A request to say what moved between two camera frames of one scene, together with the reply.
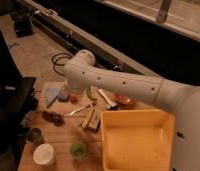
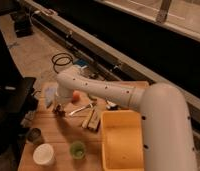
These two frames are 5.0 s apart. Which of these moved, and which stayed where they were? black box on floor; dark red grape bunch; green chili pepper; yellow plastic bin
Moved: dark red grape bunch
Stayed: yellow plastic bin; black box on floor; green chili pepper
